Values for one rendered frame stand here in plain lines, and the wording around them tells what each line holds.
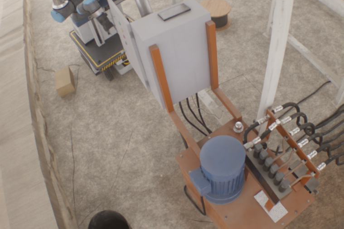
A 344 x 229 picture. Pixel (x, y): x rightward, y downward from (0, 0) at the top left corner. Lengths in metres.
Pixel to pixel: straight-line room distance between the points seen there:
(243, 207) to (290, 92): 1.53
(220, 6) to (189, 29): 1.90
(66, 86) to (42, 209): 1.48
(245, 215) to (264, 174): 0.32
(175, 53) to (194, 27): 0.18
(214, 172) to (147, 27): 0.81
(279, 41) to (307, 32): 2.30
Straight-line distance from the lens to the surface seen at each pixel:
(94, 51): 3.02
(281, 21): 1.20
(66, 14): 2.41
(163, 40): 1.48
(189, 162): 1.70
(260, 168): 1.38
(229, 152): 1.24
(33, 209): 2.32
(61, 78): 3.23
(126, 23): 1.58
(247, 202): 1.60
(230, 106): 1.84
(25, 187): 2.45
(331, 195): 2.42
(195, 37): 1.58
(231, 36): 3.30
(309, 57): 2.87
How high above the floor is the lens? 2.15
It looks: 52 degrees down
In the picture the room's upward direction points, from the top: 12 degrees counter-clockwise
